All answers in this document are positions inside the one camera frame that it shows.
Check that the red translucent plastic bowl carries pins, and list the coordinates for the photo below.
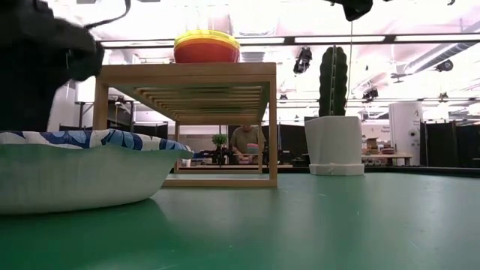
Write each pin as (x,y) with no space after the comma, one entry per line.
(206,54)

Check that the yellow translucent plastic bowl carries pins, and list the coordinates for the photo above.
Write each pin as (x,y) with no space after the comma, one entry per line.
(206,35)

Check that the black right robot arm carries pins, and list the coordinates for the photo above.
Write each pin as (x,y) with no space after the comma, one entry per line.
(356,9)

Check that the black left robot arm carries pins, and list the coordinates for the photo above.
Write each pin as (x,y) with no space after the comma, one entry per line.
(33,56)

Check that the wooden slatted shelf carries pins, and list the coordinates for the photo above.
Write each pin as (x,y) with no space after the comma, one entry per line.
(187,71)

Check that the person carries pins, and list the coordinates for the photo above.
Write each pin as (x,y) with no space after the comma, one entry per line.
(245,140)

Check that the small potted plant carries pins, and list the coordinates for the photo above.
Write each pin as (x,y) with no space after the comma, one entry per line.
(219,140)

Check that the white plant pot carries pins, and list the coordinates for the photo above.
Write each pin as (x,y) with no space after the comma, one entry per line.
(333,146)

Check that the black ceiling spotlight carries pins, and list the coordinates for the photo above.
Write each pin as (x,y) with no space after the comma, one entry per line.
(445,65)
(303,60)

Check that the green table mat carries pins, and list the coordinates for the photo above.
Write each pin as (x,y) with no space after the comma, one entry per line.
(300,225)

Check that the green artificial cactus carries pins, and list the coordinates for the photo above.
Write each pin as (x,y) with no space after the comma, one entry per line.
(339,82)

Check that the low wooden table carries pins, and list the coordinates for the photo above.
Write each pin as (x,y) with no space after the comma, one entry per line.
(390,155)

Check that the white cylindrical column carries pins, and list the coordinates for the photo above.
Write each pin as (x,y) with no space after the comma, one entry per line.
(405,127)

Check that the long ceiling light rail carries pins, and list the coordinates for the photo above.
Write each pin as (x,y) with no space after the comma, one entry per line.
(337,39)

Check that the black partition wall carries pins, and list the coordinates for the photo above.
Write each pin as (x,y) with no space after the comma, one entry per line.
(442,146)

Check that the silver ceiling duct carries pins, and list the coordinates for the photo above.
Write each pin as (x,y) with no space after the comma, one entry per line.
(442,56)

